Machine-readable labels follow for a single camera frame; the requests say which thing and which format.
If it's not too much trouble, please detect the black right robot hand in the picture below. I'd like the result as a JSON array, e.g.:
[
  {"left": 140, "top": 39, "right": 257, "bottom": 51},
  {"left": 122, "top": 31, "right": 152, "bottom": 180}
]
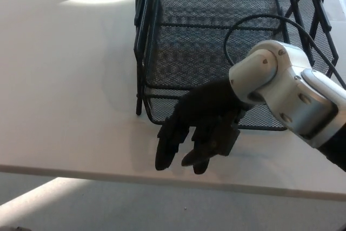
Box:
[{"left": 155, "top": 78, "right": 252, "bottom": 175}]

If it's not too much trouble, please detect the small black mesh tray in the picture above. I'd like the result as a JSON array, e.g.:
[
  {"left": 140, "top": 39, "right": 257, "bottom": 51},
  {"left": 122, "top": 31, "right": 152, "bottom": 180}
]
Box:
[{"left": 142, "top": 0, "right": 293, "bottom": 132}]

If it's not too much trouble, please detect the black mesh tray organizer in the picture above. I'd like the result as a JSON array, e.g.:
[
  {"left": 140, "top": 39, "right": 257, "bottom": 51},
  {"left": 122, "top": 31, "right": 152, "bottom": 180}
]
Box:
[{"left": 133, "top": 0, "right": 340, "bottom": 116}]

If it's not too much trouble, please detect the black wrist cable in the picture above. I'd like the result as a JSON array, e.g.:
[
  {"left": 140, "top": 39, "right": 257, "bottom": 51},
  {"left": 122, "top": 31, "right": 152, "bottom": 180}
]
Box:
[{"left": 223, "top": 14, "right": 346, "bottom": 89}]

